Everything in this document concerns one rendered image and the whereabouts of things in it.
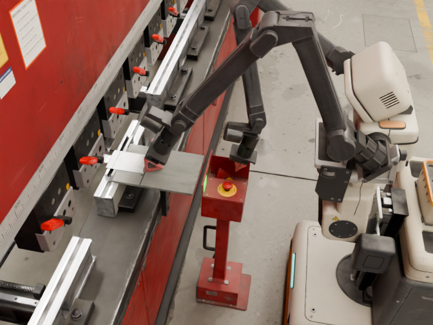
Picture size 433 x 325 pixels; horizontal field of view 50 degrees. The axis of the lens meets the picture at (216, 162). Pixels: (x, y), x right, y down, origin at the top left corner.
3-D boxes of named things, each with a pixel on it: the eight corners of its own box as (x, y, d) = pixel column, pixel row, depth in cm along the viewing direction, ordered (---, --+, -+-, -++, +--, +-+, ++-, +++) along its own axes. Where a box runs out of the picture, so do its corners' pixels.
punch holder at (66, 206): (51, 256, 107) (35, 209, 95) (17, 249, 108) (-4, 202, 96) (78, 207, 118) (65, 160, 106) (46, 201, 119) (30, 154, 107)
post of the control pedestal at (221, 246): (224, 280, 225) (230, 207, 187) (212, 278, 225) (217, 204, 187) (225, 270, 228) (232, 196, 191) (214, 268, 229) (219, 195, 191)
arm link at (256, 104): (250, 4, 145) (245, -1, 155) (232, 8, 145) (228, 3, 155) (269, 130, 164) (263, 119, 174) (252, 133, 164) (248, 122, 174)
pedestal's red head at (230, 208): (241, 223, 181) (244, 191, 169) (200, 216, 183) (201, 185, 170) (247, 186, 195) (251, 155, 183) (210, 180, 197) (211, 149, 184)
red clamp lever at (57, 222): (52, 224, 95) (73, 216, 105) (33, 221, 96) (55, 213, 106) (51, 233, 96) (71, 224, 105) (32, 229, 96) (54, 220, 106)
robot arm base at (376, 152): (392, 167, 127) (388, 139, 136) (373, 151, 124) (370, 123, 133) (366, 182, 132) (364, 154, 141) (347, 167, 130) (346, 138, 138)
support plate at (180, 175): (192, 196, 146) (192, 193, 146) (112, 182, 149) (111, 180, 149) (204, 157, 159) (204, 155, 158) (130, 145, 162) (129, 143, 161)
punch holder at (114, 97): (112, 142, 135) (105, 96, 124) (84, 138, 136) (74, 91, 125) (129, 111, 146) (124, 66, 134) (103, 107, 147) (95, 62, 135)
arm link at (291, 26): (310, 15, 102) (312, -6, 109) (252, 33, 108) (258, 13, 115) (359, 158, 128) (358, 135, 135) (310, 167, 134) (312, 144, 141)
